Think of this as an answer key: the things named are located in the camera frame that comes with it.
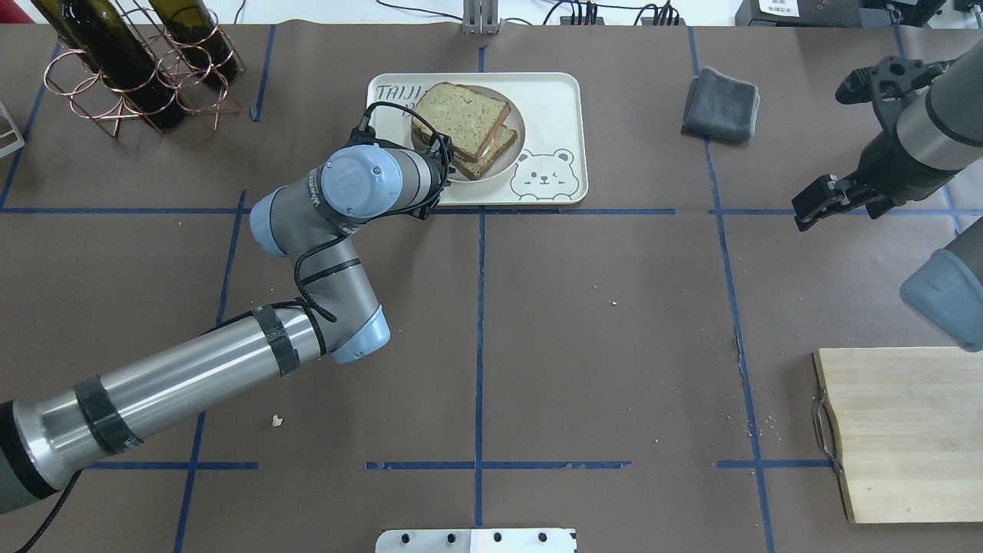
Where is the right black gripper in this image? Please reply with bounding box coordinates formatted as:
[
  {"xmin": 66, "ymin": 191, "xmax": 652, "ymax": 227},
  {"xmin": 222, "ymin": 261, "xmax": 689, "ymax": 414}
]
[{"xmin": 791, "ymin": 135, "xmax": 945, "ymax": 232}]

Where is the beige round plate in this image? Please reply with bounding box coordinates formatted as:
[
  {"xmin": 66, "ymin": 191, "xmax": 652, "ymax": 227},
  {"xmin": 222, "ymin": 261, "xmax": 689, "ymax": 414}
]
[{"xmin": 410, "ymin": 83, "xmax": 524, "ymax": 182}]

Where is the bread slice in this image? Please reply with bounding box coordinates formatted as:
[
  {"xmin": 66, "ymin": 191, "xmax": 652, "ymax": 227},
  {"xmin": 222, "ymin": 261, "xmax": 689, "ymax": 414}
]
[
  {"xmin": 452, "ymin": 125, "xmax": 520, "ymax": 181},
  {"xmin": 413, "ymin": 81, "xmax": 511, "ymax": 162}
]

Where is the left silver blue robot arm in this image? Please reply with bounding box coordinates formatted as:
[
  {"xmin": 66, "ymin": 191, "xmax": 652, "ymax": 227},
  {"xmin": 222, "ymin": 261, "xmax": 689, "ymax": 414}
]
[{"xmin": 1, "ymin": 141, "xmax": 453, "ymax": 512}]

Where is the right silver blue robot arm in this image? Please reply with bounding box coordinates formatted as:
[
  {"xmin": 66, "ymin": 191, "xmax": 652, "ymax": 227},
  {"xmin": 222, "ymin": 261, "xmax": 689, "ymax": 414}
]
[{"xmin": 791, "ymin": 43, "xmax": 982, "ymax": 353}]

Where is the beige bear serving tray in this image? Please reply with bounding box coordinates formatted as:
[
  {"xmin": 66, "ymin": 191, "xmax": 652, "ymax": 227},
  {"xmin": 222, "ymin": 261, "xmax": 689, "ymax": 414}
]
[{"xmin": 366, "ymin": 72, "xmax": 587, "ymax": 207}]

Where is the folded grey cloth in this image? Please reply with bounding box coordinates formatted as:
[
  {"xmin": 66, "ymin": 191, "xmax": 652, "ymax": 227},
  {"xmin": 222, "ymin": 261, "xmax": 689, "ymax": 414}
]
[{"xmin": 681, "ymin": 66, "xmax": 761, "ymax": 143}]

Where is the wooden cutting board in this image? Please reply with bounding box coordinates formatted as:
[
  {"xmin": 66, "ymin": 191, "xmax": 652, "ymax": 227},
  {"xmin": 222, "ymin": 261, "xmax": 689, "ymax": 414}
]
[{"xmin": 813, "ymin": 346, "xmax": 982, "ymax": 525}]

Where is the front green wine bottle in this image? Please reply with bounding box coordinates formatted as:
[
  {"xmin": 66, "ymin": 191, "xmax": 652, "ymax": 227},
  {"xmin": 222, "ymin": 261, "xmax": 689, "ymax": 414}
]
[{"xmin": 150, "ymin": 1, "xmax": 239, "ymax": 88}]

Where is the green wine bottle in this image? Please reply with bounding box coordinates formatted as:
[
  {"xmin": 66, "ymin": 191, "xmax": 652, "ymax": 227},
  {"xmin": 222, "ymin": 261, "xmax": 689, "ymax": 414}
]
[
  {"xmin": 32, "ymin": 1, "xmax": 185, "ymax": 130},
  {"xmin": 150, "ymin": 1, "xmax": 239, "ymax": 88}
]

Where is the middle green wine bottle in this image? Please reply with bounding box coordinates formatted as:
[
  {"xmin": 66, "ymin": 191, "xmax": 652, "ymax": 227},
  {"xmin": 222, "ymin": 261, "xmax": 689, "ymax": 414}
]
[{"xmin": 32, "ymin": 1, "xmax": 185, "ymax": 130}]

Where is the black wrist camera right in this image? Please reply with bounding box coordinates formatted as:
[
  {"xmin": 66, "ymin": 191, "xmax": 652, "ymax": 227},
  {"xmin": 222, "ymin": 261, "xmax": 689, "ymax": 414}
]
[{"xmin": 835, "ymin": 56, "xmax": 956, "ymax": 134}]

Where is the aluminium frame post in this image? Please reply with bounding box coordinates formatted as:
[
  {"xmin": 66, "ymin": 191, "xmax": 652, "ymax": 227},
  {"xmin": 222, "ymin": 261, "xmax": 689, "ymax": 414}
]
[{"xmin": 462, "ymin": 0, "xmax": 501, "ymax": 35}]

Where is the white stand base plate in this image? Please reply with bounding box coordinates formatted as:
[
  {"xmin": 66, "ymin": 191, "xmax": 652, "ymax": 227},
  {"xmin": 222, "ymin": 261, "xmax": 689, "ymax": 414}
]
[{"xmin": 375, "ymin": 528, "xmax": 578, "ymax": 552}]

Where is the copper wire bottle rack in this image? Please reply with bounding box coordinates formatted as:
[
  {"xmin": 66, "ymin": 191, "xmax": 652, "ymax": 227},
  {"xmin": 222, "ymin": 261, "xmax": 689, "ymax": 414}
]
[{"xmin": 35, "ymin": 1, "xmax": 243, "ymax": 137}]

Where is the white wire cup rack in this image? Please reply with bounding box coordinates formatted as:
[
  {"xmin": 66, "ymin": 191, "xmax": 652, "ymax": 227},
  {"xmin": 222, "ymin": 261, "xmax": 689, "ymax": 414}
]
[{"xmin": 0, "ymin": 101, "xmax": 25, "ymax": 160}]

